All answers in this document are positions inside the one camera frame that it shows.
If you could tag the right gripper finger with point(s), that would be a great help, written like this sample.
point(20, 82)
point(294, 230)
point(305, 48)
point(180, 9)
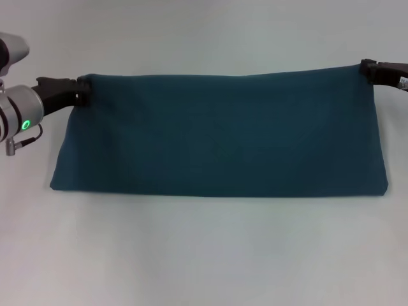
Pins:
point(367, 68)

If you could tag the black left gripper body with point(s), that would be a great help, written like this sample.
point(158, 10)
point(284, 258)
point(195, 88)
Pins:
point(55, 92)

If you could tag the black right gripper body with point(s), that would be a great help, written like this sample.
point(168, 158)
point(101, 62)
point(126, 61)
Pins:
point(390, 75)

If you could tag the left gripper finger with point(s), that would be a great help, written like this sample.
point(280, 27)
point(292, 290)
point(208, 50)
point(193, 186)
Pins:
point(82, 98)
point(83, 82)

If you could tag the teal blue t-shirt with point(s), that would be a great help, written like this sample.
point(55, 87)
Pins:
point(216, 134)

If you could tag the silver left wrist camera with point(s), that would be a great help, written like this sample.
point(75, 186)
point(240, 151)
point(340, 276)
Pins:
point(11, 51)

